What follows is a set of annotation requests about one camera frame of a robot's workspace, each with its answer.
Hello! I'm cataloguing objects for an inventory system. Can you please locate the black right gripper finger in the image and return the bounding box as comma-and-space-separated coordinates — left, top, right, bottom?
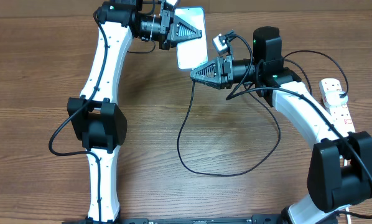
192, 79, 225, 90
190, 57, 223, 81

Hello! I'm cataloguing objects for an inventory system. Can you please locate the blue Galaxy smartphone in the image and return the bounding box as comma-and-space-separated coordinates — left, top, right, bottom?
174, 7, 208, 70

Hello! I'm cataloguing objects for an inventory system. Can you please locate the black charger cable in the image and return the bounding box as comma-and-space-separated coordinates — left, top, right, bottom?
177, 49, 350, 177

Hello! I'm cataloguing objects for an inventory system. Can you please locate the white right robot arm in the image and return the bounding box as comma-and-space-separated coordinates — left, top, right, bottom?
190, 26, 372, 223

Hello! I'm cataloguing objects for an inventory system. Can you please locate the white charger plug adapter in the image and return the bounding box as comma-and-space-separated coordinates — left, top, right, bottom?
323, 90, 348, 108

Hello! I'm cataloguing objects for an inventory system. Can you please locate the white power strip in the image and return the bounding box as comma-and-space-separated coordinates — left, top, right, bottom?
319, 78, 355, 133

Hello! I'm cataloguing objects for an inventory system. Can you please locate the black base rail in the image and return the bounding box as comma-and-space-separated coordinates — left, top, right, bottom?
61, 213, 288, 224

